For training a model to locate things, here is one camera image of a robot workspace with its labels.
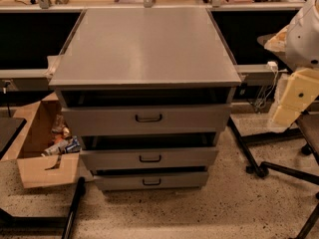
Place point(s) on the black table left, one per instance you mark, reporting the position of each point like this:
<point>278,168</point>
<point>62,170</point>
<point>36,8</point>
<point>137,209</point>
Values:
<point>9,129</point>

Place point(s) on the trash in cardboard box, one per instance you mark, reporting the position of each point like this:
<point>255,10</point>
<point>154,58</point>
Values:
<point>62,139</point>

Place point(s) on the dark side table right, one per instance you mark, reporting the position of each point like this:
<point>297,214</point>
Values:
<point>276,44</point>

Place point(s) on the grey top drawer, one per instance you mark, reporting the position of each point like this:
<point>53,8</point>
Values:
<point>146,119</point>

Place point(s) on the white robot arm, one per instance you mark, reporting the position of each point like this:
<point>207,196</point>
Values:
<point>302,50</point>

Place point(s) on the grey drawer cabinet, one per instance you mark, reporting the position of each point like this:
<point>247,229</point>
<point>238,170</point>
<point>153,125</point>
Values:
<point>134,57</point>

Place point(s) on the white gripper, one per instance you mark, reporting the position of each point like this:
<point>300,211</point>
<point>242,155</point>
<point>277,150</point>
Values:
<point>303,39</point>

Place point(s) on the grey drawer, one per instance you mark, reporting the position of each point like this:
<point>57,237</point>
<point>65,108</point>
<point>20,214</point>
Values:
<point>151,181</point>
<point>146,119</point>
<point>148,158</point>

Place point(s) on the brown cardboard box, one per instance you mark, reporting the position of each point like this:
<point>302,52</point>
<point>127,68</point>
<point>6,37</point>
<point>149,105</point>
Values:
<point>35,136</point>

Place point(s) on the grey bottom drawer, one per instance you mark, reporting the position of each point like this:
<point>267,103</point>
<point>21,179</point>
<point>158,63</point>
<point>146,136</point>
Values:
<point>151,181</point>

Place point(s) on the white charger with cables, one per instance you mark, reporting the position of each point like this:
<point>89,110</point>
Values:
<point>267,87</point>

